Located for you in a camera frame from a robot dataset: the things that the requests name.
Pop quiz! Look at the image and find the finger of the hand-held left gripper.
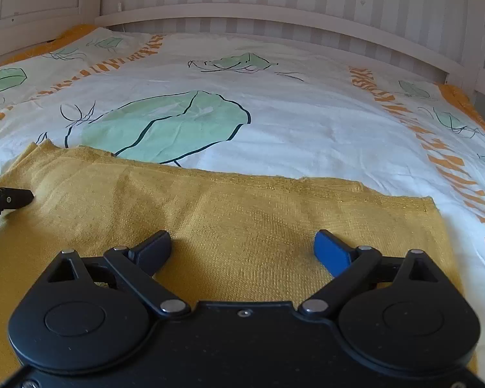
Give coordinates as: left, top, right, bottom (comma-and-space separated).
0, 181, 35, 216

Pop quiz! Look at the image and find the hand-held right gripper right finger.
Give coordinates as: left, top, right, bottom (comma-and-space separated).
298, 229, 440, 315

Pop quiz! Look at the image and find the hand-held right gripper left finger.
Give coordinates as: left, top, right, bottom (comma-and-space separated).
44, 230, 188, 315

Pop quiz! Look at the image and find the mustard yellow knit sweater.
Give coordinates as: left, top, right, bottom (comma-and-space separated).
0, 139, 480, 387

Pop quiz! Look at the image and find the white leaf-print duvet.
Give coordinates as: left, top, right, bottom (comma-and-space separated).
0, 26, 485, 372

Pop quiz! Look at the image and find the white wooden bed frame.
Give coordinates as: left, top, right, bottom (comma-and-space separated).
0, 0, 485, 134

